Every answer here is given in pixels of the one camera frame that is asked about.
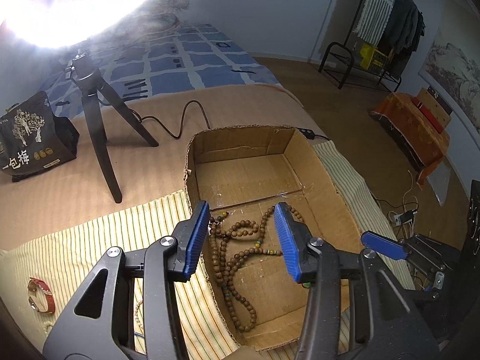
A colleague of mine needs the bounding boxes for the orange patterned cloth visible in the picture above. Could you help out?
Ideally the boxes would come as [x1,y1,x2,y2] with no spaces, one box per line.
[371,92,451,190]

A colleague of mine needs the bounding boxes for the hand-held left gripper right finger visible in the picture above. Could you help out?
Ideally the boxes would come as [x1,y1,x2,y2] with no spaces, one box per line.
[273,202,439,360]

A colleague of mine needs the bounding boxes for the striped cloth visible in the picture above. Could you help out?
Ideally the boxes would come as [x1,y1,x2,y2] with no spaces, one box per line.
[0,140,417,360]

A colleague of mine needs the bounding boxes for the black power cable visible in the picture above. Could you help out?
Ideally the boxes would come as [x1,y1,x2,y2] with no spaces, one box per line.
[131,100,332,143]

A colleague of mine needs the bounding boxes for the wooden bead necklace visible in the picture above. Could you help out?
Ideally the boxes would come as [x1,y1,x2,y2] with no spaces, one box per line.
[208,206,304,332]

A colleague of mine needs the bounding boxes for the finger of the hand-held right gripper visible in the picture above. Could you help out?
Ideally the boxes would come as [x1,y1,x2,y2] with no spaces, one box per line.
[361,231,413,261]

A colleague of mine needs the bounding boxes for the ring light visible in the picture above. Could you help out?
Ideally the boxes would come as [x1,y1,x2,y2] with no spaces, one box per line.
[0,0,188,49]

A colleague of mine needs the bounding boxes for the dark hanging clothes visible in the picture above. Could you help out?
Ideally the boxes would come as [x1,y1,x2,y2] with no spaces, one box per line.
[382,0,426,55]

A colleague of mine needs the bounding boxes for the cardboard box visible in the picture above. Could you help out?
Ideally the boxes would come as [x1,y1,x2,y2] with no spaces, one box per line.
[182,124,362,352]

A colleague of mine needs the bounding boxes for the black snack bag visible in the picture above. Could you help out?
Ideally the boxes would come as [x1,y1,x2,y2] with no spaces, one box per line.
[0,91,80,182]

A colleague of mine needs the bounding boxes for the wooden box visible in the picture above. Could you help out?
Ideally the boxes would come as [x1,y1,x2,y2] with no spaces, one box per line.
[414,87,452,128]

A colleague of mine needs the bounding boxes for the landscape wall painting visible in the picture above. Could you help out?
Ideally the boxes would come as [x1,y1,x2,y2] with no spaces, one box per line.
[418,26,480,134]

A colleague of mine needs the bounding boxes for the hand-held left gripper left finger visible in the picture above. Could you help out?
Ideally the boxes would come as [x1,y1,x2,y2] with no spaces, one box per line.
[42,200,211,360]

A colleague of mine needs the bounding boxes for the folded floral quilt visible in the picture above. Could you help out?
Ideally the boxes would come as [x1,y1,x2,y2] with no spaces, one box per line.
[139,0,192,42]

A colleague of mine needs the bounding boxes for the tan blanket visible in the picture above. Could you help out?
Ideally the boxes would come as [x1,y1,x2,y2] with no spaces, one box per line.
[0,84,331,252]

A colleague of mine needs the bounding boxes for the white power strip with cables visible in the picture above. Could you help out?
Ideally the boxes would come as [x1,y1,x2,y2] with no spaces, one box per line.
[375,169,421,233]

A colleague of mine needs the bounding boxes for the pearl necklace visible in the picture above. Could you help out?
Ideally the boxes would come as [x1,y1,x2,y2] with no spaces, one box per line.
[133,299,147,336]

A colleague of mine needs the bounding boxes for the black tripod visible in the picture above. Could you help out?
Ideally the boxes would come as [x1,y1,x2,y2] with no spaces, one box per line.
[64,50,160,204]

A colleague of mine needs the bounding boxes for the black metal clothes rack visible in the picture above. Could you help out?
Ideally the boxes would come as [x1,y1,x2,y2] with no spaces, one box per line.
[319,0,426,91]

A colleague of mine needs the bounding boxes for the blue checked bedsheet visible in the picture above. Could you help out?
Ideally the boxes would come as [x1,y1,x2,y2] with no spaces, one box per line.
[37,22,282,117]

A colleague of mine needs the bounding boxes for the striped hanging towel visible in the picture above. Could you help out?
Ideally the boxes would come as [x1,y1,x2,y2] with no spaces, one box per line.
[356,0,402,42]

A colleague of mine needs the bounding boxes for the yellow crate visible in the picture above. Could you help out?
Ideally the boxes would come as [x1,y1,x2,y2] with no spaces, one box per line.
[360,43,389,72]

